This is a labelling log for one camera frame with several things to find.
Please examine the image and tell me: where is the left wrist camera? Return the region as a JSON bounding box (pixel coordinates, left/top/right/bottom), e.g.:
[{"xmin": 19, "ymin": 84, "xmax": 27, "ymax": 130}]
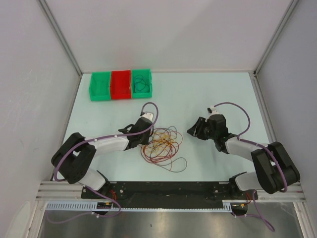
[{"xmin": 140, "ymin": 112, "xmax": 154, "ymax": 123}]

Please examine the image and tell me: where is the red bin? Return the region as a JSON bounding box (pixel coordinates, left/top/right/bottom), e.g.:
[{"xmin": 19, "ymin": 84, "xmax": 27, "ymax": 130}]
[{"xmin": 110, "ymin": 70, "xmax": 131, "ymax": 100}]

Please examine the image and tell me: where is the dark blue wire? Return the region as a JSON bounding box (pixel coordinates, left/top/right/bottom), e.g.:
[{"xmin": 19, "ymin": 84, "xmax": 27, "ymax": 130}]
[{"xmin": 148, "ymin": 125, "xmax": 179, "ymax": 159}]

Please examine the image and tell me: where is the right green bin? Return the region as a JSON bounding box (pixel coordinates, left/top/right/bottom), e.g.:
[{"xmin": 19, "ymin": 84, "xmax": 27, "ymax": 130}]
[{"xmin": 131, "ymin": 69, "xmax": 153, "ymax": 99}]

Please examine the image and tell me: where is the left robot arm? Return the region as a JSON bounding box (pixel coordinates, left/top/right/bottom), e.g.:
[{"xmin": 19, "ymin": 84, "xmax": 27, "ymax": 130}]
[{"xmin": 51, "ymin": 113, "xmax": 153, "ymax": 198}]

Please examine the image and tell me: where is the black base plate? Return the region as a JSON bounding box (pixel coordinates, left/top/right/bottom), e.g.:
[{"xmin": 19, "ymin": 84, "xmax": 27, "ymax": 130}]
[{"xmin": 81, "ymin": 180, "xmax": 259, "ymax": 202}]

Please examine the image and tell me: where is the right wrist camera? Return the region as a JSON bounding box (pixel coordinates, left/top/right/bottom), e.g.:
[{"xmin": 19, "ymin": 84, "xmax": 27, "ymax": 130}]
[{"xmin": 207, "ymin": 106, "xmax": 219, "ymax": 116}]

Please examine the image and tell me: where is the light blue wire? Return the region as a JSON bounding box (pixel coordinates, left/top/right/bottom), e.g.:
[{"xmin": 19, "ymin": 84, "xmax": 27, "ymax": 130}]
[{"xmin": 133, "ymin": 74, "xmax": 151, "ymax": 93}]

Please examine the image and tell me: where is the grey cable duct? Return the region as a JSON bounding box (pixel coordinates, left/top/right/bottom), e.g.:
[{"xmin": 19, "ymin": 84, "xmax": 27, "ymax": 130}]
[{"xmin": 46, "ymin": 201, "xmax": 232, "ymax": 213}]

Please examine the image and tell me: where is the aluminium frame rail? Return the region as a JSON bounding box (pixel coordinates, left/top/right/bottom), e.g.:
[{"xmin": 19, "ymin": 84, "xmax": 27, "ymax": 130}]
[{"xmin": 36, "ymin": 181, "xmax": 306, "ymax": 202}]

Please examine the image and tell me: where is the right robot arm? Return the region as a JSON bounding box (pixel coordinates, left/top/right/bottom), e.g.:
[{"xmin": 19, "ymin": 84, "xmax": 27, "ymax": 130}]
[{"xmin": 187, "ymin": 114, "xmax": 300, "ymax": 199}]

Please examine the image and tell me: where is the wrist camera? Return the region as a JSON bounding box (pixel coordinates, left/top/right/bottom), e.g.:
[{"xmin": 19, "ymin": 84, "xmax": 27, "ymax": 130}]
[
  {"xmin": 207, "ymin": 106, "xmax": 219, "ymax": 116},
  {"xmin": 140, "ymin": 112, "xmax": 154, "ymax": 123}
]

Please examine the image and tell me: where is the green bin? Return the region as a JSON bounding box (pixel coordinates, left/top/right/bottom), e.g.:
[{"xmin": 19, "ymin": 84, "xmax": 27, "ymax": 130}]
[
  {"xmin": 131, "ymin": 69, "xmax": 153, "ymax": 99},
  {"xmin": 89, "ymin": 71, "xmax": 111, "ymax": 101}
]

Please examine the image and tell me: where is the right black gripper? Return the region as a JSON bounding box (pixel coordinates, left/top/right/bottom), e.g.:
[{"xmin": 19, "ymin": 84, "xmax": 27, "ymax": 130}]
[{"xmin": 186, "ymin": 117, "xmax": 217, "ymax": 140}]

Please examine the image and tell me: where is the left green bin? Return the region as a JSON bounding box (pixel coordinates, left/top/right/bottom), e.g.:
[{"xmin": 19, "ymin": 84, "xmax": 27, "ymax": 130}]
[{"xmin": 89, "ymin": 71, "xmax": 111, "ymax": 101}]

